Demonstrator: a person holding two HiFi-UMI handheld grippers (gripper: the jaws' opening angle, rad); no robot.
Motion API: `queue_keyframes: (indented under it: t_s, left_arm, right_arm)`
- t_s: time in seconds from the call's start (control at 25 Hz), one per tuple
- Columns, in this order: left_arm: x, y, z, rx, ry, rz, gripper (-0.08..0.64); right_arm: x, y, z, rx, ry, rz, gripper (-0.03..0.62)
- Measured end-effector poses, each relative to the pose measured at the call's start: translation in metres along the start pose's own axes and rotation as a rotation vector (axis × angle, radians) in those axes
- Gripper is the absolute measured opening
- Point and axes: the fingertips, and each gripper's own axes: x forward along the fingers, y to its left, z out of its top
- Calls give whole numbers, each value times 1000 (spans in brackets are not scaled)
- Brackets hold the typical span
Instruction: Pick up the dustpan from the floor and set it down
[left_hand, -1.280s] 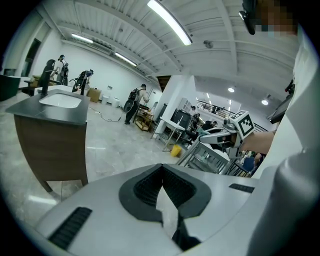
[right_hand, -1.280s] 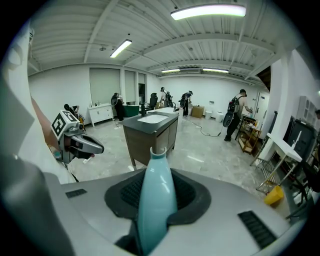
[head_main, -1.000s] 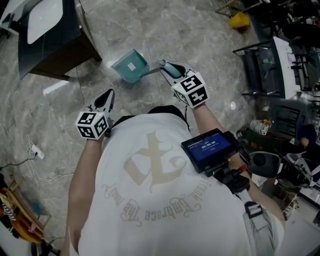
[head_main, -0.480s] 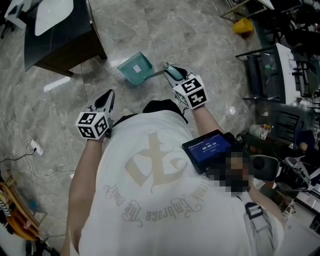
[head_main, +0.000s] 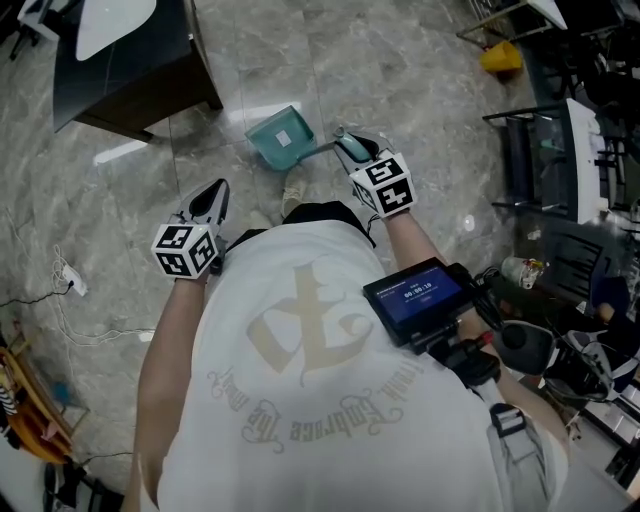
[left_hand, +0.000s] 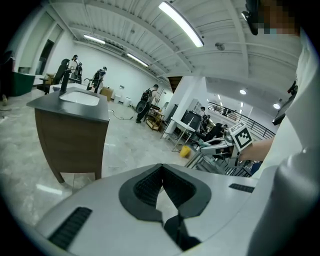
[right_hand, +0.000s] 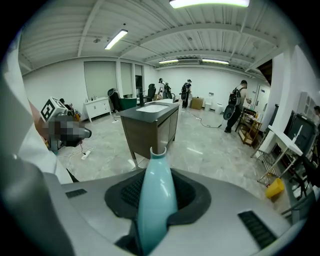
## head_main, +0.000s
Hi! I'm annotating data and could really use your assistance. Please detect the grey shoulder strap with buckle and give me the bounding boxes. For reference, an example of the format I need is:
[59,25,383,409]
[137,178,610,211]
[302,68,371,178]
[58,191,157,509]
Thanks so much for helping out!
[479,384,557,512]

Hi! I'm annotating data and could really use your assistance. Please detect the metal frame white table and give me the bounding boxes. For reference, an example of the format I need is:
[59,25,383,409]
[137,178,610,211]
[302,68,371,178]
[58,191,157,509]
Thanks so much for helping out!
[456,0,570,51]

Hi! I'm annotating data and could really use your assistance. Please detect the yellow bucket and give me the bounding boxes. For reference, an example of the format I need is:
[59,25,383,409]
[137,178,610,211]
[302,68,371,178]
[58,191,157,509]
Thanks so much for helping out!
[479,40,524,75]

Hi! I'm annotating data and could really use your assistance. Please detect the person's white printed t-shirt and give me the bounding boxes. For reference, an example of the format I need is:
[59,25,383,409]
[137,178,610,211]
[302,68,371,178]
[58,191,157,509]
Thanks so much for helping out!
[157,219,569,512]

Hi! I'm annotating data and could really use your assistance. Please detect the person's right beige shoe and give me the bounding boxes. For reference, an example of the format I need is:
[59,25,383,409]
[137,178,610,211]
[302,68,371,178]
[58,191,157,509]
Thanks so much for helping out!
[281,180,307,219]

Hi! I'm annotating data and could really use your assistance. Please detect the black monitor mount clamp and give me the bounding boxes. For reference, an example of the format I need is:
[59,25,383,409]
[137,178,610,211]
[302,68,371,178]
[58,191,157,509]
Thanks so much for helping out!
[427,332,502,390]

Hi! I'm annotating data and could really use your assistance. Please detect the white shelled black seat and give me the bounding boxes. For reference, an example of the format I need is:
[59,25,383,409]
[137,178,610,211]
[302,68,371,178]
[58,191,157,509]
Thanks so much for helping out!
[499,319,557,376]

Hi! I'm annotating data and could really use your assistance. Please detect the white power strip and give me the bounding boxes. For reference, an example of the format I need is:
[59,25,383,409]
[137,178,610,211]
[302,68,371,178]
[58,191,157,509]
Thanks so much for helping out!
[62,264,89,298]

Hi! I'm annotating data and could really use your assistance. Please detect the dark wooden side table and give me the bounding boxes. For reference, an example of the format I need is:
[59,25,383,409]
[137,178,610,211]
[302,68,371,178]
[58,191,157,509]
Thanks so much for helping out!
[52,0,225,143]

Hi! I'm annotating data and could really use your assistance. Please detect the white bucket with items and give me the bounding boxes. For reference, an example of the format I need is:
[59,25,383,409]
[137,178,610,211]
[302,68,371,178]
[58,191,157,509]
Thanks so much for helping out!
[501,255,546,290]

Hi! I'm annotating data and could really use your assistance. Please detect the white rounded panel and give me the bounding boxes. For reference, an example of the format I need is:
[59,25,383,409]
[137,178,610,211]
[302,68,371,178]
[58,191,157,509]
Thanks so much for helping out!
[74,0,156,62]

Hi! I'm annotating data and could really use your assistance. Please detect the black monitor cable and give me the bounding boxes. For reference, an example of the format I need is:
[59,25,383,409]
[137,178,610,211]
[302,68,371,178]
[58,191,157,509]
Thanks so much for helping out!
[449,263,505,332]

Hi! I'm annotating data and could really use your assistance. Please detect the orange wooden chair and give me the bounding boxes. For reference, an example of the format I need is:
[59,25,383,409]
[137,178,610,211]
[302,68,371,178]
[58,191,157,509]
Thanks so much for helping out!
[0,344,77,467]

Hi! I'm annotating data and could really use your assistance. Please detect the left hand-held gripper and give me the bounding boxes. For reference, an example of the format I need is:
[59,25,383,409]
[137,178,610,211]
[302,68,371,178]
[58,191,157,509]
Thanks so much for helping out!
[150,178,231,279]

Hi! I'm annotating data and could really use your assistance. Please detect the person's black shorts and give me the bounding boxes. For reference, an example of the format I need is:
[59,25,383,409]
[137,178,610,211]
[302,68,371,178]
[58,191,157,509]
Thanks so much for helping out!
[224,201,377,251]

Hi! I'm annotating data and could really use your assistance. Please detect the teal plastic dustpan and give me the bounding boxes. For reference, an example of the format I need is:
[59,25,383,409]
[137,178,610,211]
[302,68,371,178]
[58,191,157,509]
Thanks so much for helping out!
[243,104,371,173]

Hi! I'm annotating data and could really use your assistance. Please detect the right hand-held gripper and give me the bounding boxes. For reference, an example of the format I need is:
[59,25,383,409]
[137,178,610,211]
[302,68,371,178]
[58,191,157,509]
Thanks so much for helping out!
[332,131,417,220]

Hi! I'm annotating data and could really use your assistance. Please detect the person's right forearm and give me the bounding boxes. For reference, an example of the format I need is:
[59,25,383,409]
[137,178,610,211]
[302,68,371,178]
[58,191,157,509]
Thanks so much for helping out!
[382,209,570,454]

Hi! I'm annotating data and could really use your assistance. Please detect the person's left forearm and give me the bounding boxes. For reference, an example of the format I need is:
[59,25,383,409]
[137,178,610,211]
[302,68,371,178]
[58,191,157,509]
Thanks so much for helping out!
[124,277,212,512]

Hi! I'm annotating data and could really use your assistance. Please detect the black frame glass table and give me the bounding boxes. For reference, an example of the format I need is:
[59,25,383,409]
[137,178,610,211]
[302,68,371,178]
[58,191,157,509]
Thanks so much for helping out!
[482,97,615,226]

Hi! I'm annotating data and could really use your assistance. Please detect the small black monitor screen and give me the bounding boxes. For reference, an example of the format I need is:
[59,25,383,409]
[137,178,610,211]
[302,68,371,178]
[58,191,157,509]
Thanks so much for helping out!
[362,257,476,347]

